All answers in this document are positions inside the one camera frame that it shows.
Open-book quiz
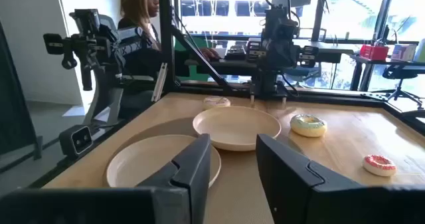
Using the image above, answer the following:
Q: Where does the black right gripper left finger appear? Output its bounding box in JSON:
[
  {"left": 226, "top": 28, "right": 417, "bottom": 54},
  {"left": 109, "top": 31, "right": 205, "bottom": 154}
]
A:
[{"left": 0, "top": 133, "right": 213, "bottom": 224}]

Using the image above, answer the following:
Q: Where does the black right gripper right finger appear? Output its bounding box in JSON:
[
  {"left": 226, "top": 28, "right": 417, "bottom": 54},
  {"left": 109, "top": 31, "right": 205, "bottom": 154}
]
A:
[{"left": 255, "top": 133, "right": 425, "bottom": 224}]

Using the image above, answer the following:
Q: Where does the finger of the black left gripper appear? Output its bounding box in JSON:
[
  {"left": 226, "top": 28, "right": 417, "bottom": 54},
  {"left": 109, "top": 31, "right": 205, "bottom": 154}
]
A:
[
  {"left": 298, "top": 45, "right": 319, "bottom": 68},
  {"left": 246, "top": 40, "right": 266, "bottom": 63}
]

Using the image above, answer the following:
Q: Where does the lilac donut dark drizzle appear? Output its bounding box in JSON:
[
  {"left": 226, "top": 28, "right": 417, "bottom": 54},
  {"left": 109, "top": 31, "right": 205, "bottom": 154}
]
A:
[{"left": 203, "top": 96, "right": 231, "bottom": 111}]

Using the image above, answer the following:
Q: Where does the yellow donut pale blue icing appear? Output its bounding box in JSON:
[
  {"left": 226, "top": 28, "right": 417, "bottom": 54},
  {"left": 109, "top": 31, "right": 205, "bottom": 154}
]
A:
[{"left": 290, "top": 114, "right": 328, "bottom": 138}]

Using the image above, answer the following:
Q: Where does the person's hand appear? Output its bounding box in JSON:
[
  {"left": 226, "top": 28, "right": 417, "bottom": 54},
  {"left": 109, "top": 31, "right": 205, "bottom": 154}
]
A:
[{"left": 200, "top": 47, "right": 220, "bottom": 60}]

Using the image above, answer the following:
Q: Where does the flat beige plate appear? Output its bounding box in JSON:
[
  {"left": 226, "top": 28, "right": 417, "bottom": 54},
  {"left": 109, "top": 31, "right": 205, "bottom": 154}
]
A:
[{"left": 106, "top": 134, "right": 222, "bottom": 189}]

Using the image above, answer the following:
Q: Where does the round brown placemat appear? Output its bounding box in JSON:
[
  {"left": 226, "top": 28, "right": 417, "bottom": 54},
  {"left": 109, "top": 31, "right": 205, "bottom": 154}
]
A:
[{"left": 106, "top": 117, "right": 303, "bottom": 224}]

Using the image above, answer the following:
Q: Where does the red box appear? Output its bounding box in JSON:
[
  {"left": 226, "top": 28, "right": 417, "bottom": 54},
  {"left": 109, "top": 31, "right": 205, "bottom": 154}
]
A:
[{"left": 359, "top": 44, "right": 390, "bottom": 62}]

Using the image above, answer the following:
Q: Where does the deep beige bowl plate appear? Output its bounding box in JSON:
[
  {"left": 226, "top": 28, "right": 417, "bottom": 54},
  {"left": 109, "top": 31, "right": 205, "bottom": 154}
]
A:
[{"left": 192, "top": 106, "right": 282, "bottom": 152}]

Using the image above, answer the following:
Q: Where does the black desk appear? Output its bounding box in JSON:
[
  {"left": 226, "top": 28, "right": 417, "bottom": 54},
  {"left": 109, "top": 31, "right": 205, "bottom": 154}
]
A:
[{"left": 348, "top": 53, "right": 425, "bottom": 92}]

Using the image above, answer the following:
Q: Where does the pink sprinkled donut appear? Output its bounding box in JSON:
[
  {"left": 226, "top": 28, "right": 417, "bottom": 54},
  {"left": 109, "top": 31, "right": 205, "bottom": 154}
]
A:
[{"left": 362, "top": 154, "right": 397, "bottom": 177}]

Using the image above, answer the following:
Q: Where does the black office chair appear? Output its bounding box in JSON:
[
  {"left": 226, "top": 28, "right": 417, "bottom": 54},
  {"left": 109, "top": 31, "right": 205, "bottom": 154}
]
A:
[{"left": 361, "top": 63, "right": 424, "bottom": 110}]

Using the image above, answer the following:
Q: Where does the white printed box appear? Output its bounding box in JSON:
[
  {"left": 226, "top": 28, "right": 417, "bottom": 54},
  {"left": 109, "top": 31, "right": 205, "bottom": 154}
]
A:
[{"left": 390, "top": 43, "right": 418, "bottom": 62}]

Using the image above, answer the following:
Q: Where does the white strip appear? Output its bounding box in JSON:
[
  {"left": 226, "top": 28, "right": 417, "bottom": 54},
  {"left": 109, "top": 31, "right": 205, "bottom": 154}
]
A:
[{"left": 151, "top": 62, "right": 168, "bottom": 103}]

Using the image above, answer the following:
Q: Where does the person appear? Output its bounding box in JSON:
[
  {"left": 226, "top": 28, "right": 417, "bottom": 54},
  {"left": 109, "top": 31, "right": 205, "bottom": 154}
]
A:
[{"left": 116, "top": 0, "right": 220, "bottom": 85}]

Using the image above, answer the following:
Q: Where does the dark panel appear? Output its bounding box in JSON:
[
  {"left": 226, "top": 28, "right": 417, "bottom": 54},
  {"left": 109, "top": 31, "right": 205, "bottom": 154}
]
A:
[{"left": 0, "top": 20, "right": 43, "bottom": 165}]

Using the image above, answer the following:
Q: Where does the black diagonal frame brace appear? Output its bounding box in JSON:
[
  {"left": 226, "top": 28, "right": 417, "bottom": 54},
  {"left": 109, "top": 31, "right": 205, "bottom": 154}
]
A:
[{"left": 171, "top": 9, "right": 234, "bottom": 92}]

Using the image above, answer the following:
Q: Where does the black upright frame post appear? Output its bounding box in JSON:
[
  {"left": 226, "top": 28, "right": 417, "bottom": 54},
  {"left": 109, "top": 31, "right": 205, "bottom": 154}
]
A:
[{"left": 157, "top": 0, "right": 177, "bottom": 92}]

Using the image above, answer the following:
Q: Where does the black table-level camera box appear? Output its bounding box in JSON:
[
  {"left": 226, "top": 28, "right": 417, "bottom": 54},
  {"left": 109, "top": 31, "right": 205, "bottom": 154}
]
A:
[{"left": 58, "top": 124, "right": 94, "bottom": 157}]

